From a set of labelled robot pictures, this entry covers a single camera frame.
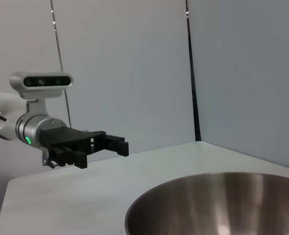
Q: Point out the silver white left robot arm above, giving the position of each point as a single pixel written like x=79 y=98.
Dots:
x=31 y=129

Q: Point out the stainless steel mixing bowl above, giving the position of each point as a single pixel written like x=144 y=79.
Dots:
x=220 y=208

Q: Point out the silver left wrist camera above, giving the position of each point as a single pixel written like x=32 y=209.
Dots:
x=44 y=82

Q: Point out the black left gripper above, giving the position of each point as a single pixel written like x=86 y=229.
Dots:
x=71 y=138

